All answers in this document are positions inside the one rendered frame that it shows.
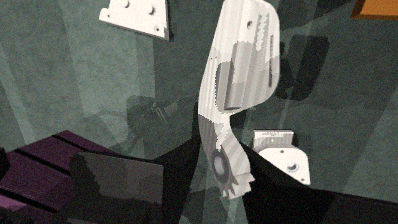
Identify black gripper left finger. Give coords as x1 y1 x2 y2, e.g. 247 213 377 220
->
69 135 201 224

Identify white plate with two round holes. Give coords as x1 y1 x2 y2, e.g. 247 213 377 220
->
256 144 310 184

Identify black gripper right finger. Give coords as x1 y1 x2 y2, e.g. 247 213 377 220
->
238 141 398 224

